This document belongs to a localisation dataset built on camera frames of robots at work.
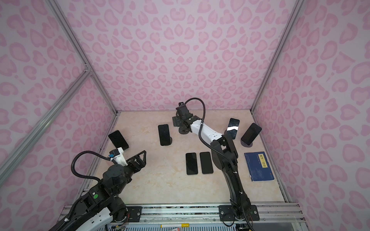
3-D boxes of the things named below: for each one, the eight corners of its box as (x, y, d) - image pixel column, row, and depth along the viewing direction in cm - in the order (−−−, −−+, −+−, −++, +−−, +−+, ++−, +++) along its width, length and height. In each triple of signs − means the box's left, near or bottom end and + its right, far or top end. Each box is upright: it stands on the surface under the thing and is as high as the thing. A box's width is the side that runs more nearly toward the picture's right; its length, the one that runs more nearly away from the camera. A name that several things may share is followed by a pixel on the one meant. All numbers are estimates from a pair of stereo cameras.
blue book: (250, 181, 86) (251, 180, 84) (243, 153, 98) (244, 151, 96) (273, 181, 86) (275, 180, 84) (263, 153, 98) (264, 151, 96)
